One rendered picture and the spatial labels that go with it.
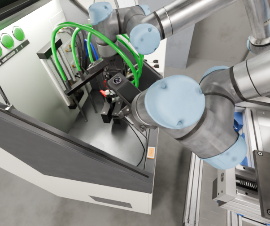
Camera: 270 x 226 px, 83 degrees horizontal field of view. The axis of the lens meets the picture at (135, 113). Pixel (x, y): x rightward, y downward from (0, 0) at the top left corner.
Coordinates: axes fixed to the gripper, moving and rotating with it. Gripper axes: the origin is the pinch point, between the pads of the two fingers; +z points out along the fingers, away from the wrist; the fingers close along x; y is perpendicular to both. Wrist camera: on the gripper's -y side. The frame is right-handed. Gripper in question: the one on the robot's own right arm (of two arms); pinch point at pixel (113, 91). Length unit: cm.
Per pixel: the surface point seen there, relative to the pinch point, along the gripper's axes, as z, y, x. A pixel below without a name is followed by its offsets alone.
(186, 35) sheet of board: 57, 52, 196
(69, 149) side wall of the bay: -6.9, -3.4, -34.9
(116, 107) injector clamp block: 12.4, -0.6, 0.8
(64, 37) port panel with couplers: -15.3, -30.8, 23.2
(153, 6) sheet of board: 22, -1, 210
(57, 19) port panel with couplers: -23.7, -30.8, 23.2
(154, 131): 15.4, 21.3, -10.3
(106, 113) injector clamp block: 12.4, -5.1, -3.9
